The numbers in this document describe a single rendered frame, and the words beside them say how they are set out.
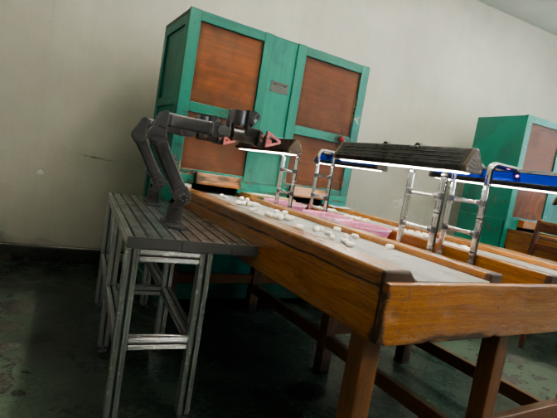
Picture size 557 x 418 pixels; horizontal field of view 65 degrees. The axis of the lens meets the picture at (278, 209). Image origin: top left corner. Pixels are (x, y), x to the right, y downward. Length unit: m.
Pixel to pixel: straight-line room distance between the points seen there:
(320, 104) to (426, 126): 1.92
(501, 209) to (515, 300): 3.03
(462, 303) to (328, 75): 2.19
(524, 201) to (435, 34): 1.84
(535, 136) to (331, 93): 2.16
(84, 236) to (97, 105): 0.99
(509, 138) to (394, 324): 3.59
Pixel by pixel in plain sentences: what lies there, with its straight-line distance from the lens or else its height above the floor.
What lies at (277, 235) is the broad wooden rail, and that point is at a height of 0.74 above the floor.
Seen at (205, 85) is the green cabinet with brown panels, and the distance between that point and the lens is 2.75.
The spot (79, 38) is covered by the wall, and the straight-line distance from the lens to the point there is 3.63.
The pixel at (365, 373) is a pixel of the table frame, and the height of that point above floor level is 0.49.
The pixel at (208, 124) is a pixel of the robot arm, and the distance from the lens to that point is 1.78.
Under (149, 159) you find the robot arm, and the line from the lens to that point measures 2.35.
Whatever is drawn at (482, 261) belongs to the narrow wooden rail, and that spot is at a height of 0.74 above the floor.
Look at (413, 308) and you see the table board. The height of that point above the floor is 0.68.
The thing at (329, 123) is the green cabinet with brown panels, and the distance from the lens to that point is 3.17.
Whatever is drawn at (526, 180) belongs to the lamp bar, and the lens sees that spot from 1.90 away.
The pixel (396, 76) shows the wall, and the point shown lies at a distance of 4.59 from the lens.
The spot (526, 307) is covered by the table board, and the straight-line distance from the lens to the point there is 1.57.
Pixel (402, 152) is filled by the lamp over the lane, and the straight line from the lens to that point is 1.52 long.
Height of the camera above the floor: 0.96
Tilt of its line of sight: 5 degrees down
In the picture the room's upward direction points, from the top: 9 degrees clockwise
